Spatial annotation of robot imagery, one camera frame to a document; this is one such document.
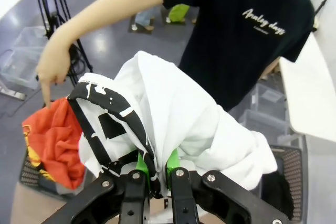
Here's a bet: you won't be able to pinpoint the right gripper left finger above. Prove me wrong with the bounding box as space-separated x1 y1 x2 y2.
48 153 153 224

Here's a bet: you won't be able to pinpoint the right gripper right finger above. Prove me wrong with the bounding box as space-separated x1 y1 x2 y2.
165 149 289 224

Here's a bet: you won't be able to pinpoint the white black print T-shirt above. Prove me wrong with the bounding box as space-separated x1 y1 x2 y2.
67 50 278 199

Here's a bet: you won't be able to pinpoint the orange cartoon print shirt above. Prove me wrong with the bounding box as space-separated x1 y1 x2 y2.
22 97 86 190

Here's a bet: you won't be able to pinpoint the black shorts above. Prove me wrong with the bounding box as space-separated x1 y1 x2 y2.
258 171 294 221

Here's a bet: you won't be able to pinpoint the person's right forearm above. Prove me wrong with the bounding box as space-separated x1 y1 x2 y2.
39 0 119 70

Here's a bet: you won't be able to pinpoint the person's right hand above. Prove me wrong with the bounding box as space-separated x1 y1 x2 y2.
35 48 71 109

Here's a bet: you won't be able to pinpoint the clear plastic storage bin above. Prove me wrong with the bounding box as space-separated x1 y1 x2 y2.
250 82 287 116
12 26 52 51
0 48 44 90
237 108 293 138

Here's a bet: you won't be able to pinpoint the person in black T-shirt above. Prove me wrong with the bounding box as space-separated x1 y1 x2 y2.
154 0 329 112

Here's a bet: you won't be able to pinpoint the white desk leg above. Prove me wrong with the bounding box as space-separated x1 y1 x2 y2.
0 83 27 101

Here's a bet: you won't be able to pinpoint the dark mannequin stand plate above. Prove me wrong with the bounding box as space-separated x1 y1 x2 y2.
128 14 158 35

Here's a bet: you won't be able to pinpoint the white table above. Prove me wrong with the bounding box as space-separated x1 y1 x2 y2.
278 34 336 137

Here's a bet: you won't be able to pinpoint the mannequin in light blue outfit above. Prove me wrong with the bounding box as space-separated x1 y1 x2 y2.
132 0 169 31

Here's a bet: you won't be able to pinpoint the black tripod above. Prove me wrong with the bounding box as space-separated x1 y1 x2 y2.
31 0 94 88

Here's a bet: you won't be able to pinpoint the black coiled cable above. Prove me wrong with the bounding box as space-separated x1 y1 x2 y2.
67 42 87 87

